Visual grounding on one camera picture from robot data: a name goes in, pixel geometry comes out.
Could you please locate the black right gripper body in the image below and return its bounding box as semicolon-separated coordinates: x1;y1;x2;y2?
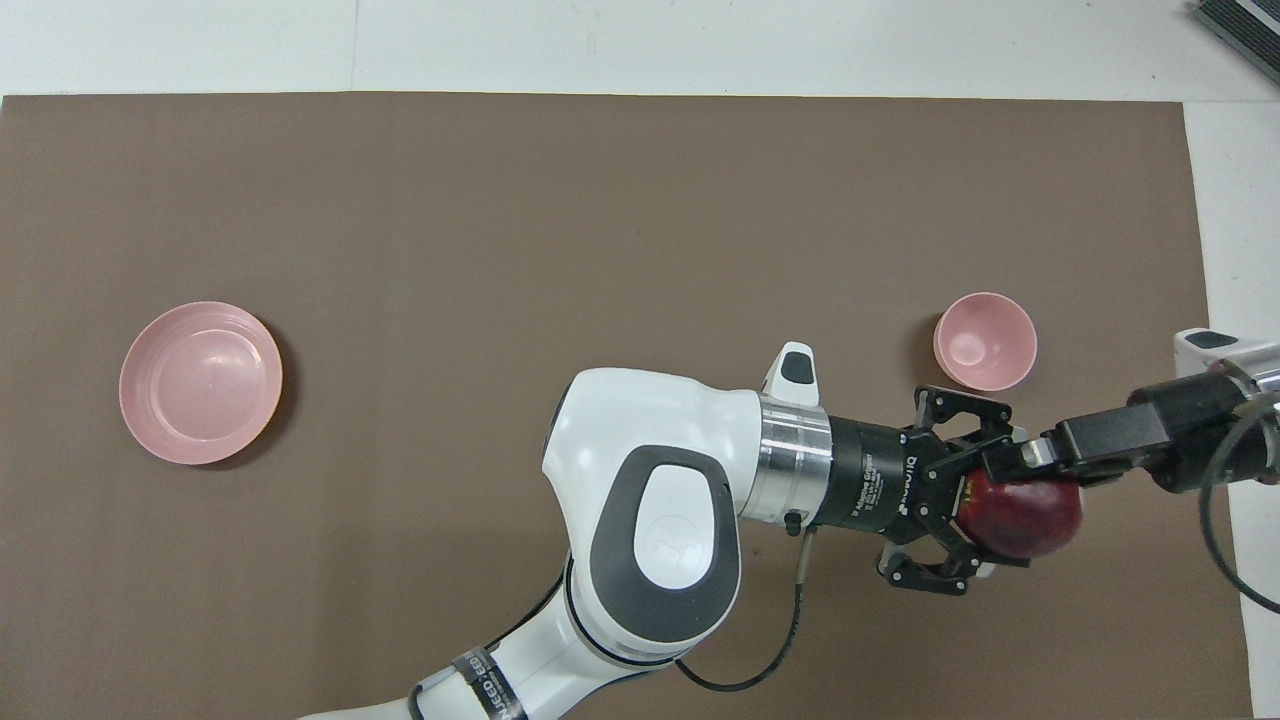
1128;372;1280;494

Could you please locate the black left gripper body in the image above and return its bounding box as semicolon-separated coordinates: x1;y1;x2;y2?
822;415;966;546

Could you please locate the dark red apple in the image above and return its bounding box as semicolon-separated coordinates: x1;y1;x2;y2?
958;476;1085;562

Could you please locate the pink bowl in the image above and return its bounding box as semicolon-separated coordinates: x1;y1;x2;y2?
933;291;1038;393

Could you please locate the pink plate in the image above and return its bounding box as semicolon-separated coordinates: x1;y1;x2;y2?
119;301;284;466

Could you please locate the grey ribbed device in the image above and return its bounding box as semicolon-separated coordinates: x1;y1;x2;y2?
1195;0;1280;59

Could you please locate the brown table mat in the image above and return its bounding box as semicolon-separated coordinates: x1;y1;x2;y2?
0;92;1257;720

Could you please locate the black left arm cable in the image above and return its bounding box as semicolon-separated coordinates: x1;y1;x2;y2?
410;525;816;720

